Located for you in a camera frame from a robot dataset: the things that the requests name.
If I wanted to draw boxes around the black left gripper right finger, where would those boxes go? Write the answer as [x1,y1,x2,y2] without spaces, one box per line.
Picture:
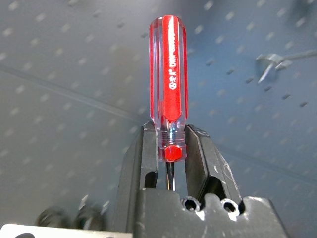
[184,123,245,206]

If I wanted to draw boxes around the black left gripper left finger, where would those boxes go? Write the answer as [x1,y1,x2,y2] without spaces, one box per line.
[112,121,159,233]

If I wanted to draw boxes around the red clear handled screwdriver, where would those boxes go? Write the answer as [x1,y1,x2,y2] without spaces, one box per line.
[148,14,189,191]

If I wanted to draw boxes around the dark grey pegboard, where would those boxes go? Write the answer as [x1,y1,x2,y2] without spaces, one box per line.
[0,0,317,238]

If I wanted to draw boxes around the silver peg hook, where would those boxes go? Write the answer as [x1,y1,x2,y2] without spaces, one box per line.
[255,49,317,84]

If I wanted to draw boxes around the black handled scissors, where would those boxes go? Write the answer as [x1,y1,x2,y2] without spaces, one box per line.
[34,195,109,231]

